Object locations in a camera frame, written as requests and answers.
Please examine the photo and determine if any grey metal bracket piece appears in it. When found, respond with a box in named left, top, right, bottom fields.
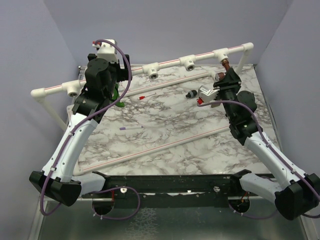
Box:
left=211, top=103, right=221, bottom=108

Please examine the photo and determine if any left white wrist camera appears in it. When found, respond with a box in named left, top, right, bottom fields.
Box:
left=92, top=39, right=118, bottom=64

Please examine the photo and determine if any purple capped white marker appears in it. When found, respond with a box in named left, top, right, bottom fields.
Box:
left=119, top=125, right=144, bottom=131

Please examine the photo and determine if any red capped white marker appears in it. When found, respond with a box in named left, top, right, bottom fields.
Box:
left=138, top=92, right=157, bottom=101

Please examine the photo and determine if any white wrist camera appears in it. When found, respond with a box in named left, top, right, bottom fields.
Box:
left=92, top=39, right=118, bottom=64
left=197, top=85, right=220, bottom=105

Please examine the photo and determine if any small black round fitting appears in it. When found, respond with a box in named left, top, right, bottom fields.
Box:
left=185, top=90, right=198, bottom=99

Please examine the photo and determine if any white PVC pipe frame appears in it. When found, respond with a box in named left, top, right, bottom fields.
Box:
left=30, top=42, right=255, bottom=176

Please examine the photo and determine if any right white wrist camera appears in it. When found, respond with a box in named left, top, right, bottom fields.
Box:
left=197, top=85, right=220, bottom=105

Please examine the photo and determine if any brown plastic faucet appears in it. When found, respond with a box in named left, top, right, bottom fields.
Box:
left=214, top=58, right=234, bottom=82

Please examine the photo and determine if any purple cable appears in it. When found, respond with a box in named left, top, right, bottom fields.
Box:
left=39, top=39, right=133, bottom=217
left=197, top=99, right=320, bottom=220

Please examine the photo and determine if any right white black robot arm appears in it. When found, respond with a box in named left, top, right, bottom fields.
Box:
left=213, top=67, right=320, bottom=220

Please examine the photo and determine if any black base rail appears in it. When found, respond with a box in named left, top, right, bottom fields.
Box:
left=82, top=174, right=245, bottom=209

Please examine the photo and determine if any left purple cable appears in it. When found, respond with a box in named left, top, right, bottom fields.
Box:
left=39, top=39, right=133, bottom=217

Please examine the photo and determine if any green plastic faucet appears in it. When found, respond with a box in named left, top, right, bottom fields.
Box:
left=110, top=83, right=125, bottom=108

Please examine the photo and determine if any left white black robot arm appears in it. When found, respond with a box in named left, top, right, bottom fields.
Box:
left=29, top=54, right=133, bottom=207

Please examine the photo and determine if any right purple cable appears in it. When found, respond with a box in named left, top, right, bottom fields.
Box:
left=197, top=99, right=320, bottom=220

